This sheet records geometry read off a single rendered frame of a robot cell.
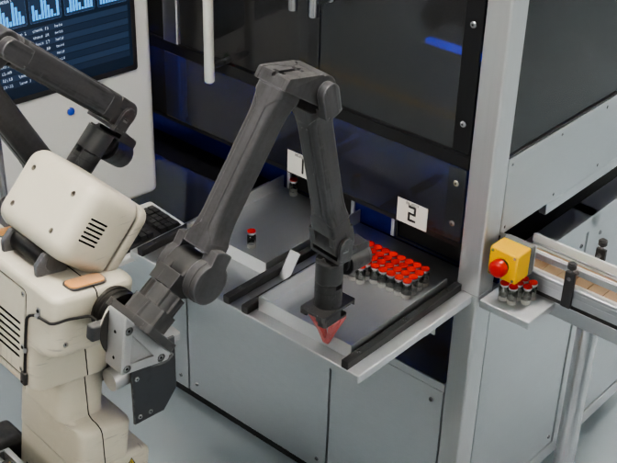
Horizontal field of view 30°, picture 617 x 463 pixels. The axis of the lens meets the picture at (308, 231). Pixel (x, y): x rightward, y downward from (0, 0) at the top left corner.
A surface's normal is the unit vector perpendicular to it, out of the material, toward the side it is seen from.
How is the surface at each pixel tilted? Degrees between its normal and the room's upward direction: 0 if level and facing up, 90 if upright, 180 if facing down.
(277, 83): 57
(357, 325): 0
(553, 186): 90
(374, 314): 0
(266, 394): 90
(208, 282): 93
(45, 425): 82
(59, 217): 47
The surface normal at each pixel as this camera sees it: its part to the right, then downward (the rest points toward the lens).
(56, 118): 0.67, 0.40
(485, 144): -0.66, 0.37
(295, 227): 0.03, -0.86
